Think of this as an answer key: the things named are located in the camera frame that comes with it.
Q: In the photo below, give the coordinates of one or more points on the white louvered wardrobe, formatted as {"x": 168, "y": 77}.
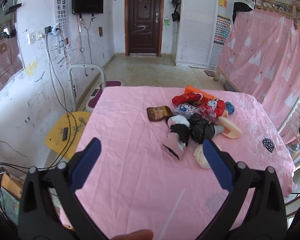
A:
{"x": 195, "y": 46}

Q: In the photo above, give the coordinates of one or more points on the orange cardboard box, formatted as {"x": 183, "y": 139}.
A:
{"x": 190, "y": 89}

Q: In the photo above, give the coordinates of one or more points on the white metal chair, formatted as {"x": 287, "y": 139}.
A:
{"x": 291, "y": 126}

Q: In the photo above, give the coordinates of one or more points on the red snack bag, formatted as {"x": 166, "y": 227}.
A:
{"x": 188, "y": 97}

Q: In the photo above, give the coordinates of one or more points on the beige plastic comb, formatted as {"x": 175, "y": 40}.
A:
{"x": 231, "y": 130}

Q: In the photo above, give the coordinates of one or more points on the white power socket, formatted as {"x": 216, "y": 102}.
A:
{"x": 32, "y": 37}

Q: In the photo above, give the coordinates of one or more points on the pink tree pattern curtain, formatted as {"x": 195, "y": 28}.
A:
{"x": 261, "y": 57}

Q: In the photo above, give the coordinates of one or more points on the yellow round stool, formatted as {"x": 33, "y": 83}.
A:
{"x": 65, "y": 135}

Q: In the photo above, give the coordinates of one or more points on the eye test chart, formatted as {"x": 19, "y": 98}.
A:
{"x": 62, "y": 18}

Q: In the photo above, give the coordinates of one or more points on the dark brown wooden door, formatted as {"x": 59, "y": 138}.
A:
{"x": 143, "y": 27}

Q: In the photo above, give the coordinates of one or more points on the blue white wrapper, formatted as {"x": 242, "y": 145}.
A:
{"x": 185, "y": 109}

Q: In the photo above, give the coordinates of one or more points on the pink bed sheet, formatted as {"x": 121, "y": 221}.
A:
{"x": 137, "y": 184}

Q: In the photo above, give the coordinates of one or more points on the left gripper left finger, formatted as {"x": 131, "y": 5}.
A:
{"x": 38, "y": 218}

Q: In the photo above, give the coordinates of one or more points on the black plastic bag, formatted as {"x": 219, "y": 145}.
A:
{"x": 200, "y": 128}

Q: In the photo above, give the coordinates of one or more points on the cream crumpled tissue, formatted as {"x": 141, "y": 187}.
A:
{"x": 200, "y": 157}

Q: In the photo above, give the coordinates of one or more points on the red white cartoon wrapper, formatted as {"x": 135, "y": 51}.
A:
{"x": 212, "y": 109}

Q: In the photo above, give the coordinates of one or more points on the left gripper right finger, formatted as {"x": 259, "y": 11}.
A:
{"x": 266, "y": 216}

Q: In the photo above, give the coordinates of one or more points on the blue knitted ball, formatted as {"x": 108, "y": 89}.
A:
{"x": 230, "y": 108}

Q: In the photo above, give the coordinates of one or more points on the white metal frame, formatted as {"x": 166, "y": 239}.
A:
{"x": 79, "y": 91}

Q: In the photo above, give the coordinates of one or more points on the brown snack wrapper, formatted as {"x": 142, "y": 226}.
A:
{"x": 159, "y": 113}

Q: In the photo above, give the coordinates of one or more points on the colourful wall poster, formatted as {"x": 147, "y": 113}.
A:
{"x": 222, "y": 30}

